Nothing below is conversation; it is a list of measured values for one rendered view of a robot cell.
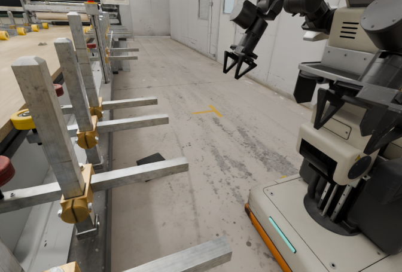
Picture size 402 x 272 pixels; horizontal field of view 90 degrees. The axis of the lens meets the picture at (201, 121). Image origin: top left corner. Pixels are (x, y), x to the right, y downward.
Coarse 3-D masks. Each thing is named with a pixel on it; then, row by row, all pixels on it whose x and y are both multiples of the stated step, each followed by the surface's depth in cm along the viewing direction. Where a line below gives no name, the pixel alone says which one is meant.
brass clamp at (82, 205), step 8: (88, 168) 50; (88, 176) 48; (88, 184) 46; (88, 192) 44; (64, 200) 42; (72, 200) 42; (80, 200) 42; (88, 200) 44; (64, 208) 41; (72, 208) 41; (80, 208) 41; (88, 208) 43; (64, 216) 41; (72, 216) 42; (80, 216) 42
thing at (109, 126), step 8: (112, 120) 71; (120, 120) 71; (128, 120) 71; (136, 120) 72; (144, 120) 72; (152, 120) 73; (160, 120) 74; (168, 120) 76; (72, 128) 65; (104, 128) 68; (112, 128) 69; (120, 128) 70; (128, 128) 71; (136, 128) 72; (32, 136) 61; (72, 136) 66
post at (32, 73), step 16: (16, 64) 29; (32, 64) 30; (32, 80) 31; (48, 80) 33; (32, 96) 32; (48, 96) 33; (32, 112) 33; (48, 112) 34; (48, 128) 35; (64, 128) 37; (48, 144) 36; (64, 144) 37; (64, 160) 38; (64, 176) 40; (80, 176) 43; (64, 192) 41; (80, 192) 43; (80, 224) 47
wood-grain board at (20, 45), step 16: (32, 32) 252; (48, 32) 259; (64, 32) 265; (0, 48) 151; (16, 48) 153; (32, 48) 155; (48, 48) 158; (0, 64) 111; (48, 64) 115; (0, 80) 87; (16, 80) 88; (0, 96) 72; (16, 96) 72; (0, 112) 61; (0, 128) 53
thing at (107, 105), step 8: (88, 104) 88; (104, 104) 89; (112, 104) 90; (120, 104) 92; (128, 104) 93; (136, 104) 94; (144, 104) 96; (152, 104) 97; (64, 112) 85; (72, 112) 86
